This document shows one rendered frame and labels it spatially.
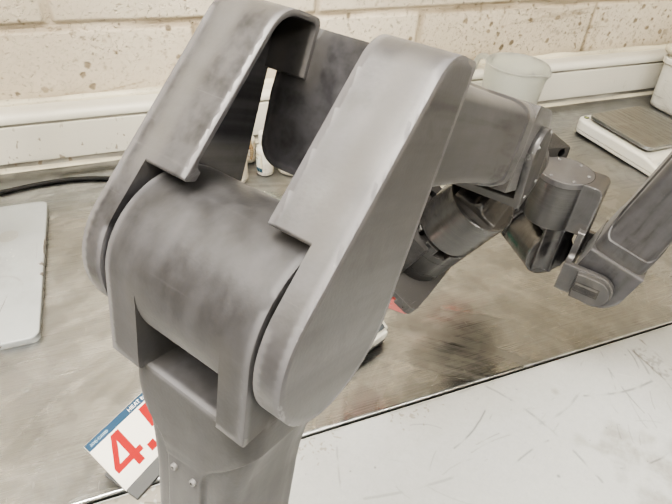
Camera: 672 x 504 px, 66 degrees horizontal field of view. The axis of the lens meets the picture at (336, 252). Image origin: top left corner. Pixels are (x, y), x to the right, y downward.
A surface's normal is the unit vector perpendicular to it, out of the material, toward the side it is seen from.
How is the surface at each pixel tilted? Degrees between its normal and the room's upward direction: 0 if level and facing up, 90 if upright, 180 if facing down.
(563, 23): 90
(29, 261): 0
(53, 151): 90
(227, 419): 81
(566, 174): 1
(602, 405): 0
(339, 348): 90
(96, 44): 90
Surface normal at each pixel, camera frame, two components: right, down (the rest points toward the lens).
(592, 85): 0.36, 0.62
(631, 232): -0.57, 0.33
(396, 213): 0.81, 0.41
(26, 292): 0.06, -0.77
